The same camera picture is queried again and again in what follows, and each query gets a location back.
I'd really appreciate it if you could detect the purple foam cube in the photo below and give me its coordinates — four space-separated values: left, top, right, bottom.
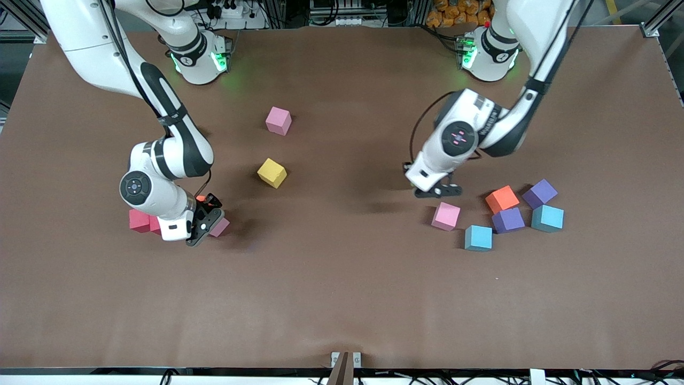
522 179 558 210
491 207 526 235

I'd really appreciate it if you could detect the black cable bundle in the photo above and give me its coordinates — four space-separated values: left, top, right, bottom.
574 359 684 385

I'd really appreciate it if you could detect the teal foam cube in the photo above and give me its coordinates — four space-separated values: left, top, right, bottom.
531 204 565 234

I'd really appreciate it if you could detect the brown table cover sheet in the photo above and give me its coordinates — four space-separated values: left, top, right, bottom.
0 26 684 371

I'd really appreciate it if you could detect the aluminium frame profile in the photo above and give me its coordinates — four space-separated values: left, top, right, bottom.
641 0 684 38
0 0 54 43

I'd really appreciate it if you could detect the orange packaged goods pile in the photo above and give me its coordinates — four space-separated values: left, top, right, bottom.
426 0 493 28

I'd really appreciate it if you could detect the background equipment rack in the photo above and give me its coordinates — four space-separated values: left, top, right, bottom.
267 0 428 28

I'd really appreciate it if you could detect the table edge clamp bracket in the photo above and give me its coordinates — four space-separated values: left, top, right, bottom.
327 351 362 385

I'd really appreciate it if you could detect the white power strip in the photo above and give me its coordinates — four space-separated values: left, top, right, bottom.
206 0 268 30

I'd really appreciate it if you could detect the light blue foam cube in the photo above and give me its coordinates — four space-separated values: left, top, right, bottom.
464 225 493 252

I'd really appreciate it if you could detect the yellow foam cube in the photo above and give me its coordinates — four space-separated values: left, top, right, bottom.
256 158 287 189

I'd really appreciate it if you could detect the light red foam cube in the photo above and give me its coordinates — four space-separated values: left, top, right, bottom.
129 209 153 234

